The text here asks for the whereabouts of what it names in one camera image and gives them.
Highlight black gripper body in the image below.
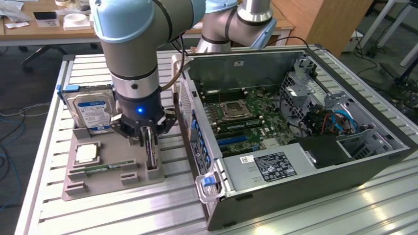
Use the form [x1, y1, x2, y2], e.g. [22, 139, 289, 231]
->
[114, 87, 168, 138]

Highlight green Nvidia graphics card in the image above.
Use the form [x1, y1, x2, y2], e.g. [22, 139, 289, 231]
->
[143, 126, 161, 171]

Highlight grey parts rack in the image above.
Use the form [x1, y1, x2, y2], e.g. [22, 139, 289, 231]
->
[61, 122, 166, 202]

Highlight silver CPU chip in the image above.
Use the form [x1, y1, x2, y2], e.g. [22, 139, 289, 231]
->
[75, 144, 99, 164]

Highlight green RAM stick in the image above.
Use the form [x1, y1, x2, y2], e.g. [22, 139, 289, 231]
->
[217, 119, 262, 132]
[74, 160, 135, 174]

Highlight silver CPU socket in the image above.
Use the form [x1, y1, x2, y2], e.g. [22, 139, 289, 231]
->
[221, 100, 245, 118]

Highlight blue expansion slot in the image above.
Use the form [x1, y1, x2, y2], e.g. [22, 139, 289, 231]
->
[217, 136, 249, 145]

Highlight green Dell motherboard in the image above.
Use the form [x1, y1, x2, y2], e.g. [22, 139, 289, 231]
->
[198, 83, 297, 159]

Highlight grey power supply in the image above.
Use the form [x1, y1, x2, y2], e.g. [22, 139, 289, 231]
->
[224, 142, 317, 192]

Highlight flat white box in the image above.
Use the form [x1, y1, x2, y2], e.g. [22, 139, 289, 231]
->
[63, 21, 93, 32]

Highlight black office chair base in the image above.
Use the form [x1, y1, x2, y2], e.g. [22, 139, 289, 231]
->
[19, 44, 99, 73]

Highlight white tape roll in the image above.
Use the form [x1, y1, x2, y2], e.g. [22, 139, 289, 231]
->
[65, 13, 89, 25]

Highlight silver drive cage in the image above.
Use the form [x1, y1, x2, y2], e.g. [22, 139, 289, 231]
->
[280, 57, 328, 128]

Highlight black-topped white box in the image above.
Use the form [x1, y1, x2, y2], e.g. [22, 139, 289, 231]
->
[34, 11, 62, 28]

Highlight black fan shroud box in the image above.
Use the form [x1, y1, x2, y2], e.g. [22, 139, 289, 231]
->
[300, 135, 357, 169]

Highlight open black PC case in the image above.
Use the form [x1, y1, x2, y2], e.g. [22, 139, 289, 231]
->
[172, 47, 412, 232]

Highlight clear plastic bag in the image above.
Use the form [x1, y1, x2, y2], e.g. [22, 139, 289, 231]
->
[0, 0, 33, 22]

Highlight silver disk bay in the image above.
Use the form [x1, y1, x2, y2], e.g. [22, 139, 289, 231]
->
[336, 125, 408, 161]

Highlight wooden cabinet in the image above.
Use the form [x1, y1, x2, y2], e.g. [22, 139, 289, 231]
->
[270, 0, 376, 56]

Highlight black stand base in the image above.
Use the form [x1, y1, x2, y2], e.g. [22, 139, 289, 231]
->
[381, 62, 418, 110]

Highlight hard disk with blue bracket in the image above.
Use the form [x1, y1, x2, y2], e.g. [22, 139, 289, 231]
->
[57, 84, 119, 135]

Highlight arm-mounted cable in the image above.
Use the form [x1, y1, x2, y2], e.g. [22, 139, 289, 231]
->
[161, 31, 190, 94]

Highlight white floor cable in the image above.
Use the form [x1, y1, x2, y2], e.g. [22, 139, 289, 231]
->
[0, 102, 50, 118]

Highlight blue floor cable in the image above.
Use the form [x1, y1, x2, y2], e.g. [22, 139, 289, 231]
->
[0, 115, 26, 213]

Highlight red and black wire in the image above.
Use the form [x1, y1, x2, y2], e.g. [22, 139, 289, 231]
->
[318, 112, 328, 134]

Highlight blue SATA wire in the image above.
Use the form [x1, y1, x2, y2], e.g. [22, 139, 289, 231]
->
[329, 110, 359, 135]

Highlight black cable behind case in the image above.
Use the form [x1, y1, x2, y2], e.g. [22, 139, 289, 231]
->
[273, 36, 330, 52]

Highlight white table frame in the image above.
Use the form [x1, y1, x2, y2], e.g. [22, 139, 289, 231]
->
[356, 0, 418, 67]

